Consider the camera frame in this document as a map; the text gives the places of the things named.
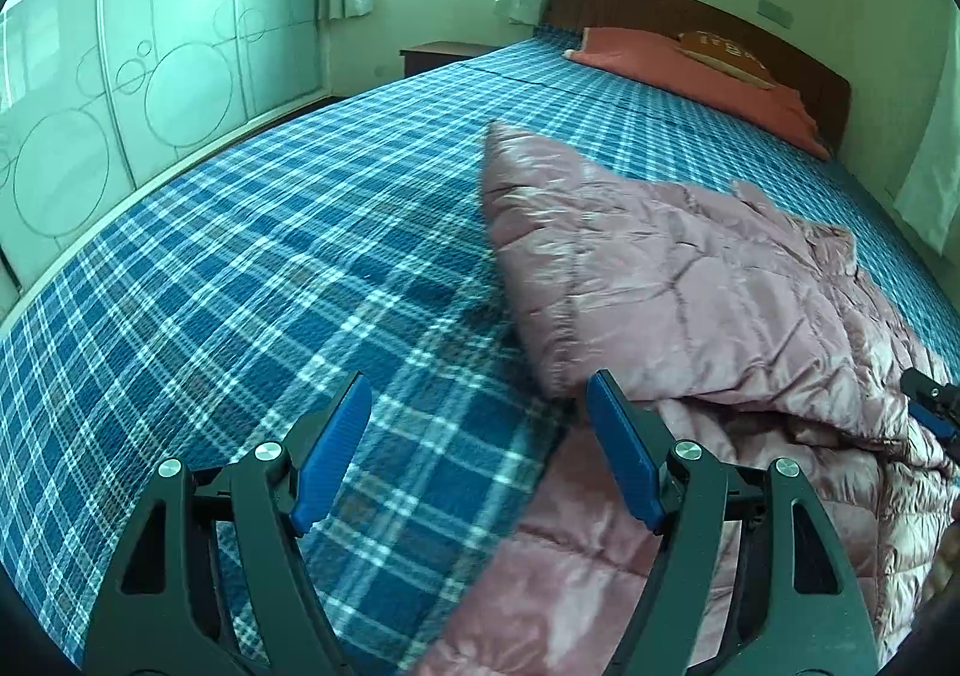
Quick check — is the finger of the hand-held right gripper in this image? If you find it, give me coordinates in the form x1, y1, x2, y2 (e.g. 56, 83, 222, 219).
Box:
900, 367, 960, 456

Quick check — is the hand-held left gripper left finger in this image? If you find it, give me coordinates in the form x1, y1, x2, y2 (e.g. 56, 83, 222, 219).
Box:
81, 372, 374, 676

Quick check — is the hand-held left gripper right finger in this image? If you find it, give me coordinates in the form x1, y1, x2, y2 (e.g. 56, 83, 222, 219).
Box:
586, 368, 882, 676

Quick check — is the pink puffer jacket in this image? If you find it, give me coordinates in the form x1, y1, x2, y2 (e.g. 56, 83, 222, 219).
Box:
442, 121, 960, 676

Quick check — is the bed with blue plaid sheet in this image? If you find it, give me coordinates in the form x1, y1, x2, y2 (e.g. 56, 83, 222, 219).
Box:
0, 23, 960, 676

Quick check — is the white curtain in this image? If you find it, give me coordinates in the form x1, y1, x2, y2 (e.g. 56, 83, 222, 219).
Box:
896, 31, 960, 253

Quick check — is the salmon pink pillow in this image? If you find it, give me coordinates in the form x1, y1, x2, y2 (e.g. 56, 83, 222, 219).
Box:
562, 26, 833, 161

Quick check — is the small brown printed cushion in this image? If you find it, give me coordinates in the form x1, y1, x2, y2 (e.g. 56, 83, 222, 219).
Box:
675, 29, 777, 90

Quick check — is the brown wooden nightstand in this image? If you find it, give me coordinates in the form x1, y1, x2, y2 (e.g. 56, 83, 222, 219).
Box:
400, 40, 492, 78

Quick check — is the wardrobe with circle pattern doors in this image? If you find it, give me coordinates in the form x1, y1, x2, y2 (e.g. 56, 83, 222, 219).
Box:
0, 0, 331, 324

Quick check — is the brown wooden headboard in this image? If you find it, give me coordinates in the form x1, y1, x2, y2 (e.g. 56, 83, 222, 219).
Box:
541, 0, 852, 159

